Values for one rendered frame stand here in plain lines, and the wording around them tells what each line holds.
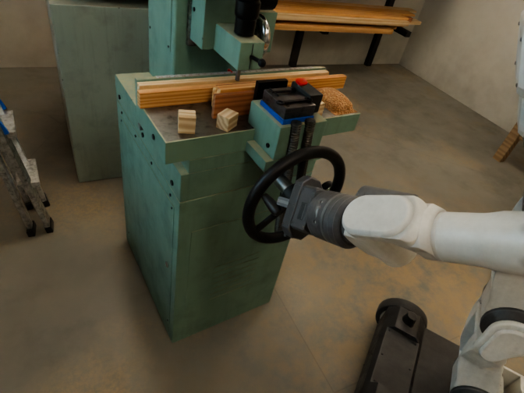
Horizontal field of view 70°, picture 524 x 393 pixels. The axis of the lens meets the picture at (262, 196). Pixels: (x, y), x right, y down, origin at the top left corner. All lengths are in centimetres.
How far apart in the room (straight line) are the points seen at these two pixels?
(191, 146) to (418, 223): 55
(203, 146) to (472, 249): 61
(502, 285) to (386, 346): 56
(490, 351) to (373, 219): 73
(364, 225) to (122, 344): 119
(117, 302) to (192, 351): 37
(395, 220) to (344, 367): 117
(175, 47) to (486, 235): 93
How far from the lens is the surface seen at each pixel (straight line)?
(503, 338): 116
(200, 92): 102
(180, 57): 118
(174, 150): 87
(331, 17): 350
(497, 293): 113
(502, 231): 49
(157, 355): 153
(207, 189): 99
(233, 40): 100
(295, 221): 70
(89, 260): 181
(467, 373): 137
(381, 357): 149
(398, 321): 158
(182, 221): 103
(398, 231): 51
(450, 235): 51
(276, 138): 88
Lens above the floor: 137
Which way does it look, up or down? 39 degrees down
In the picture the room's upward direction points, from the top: 13 degrees clockwise
